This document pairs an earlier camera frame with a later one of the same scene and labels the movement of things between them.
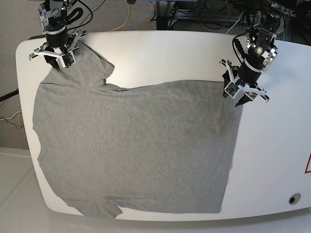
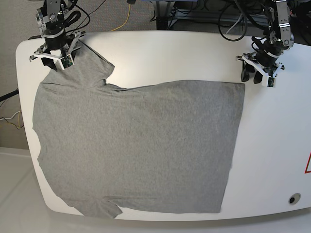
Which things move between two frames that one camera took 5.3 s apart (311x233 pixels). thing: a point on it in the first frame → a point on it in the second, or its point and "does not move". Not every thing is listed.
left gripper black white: (58, 45) does not move
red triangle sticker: (306, 169) does not move
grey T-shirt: (170, 146) does not move
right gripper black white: (245, 79) → (250, 58)
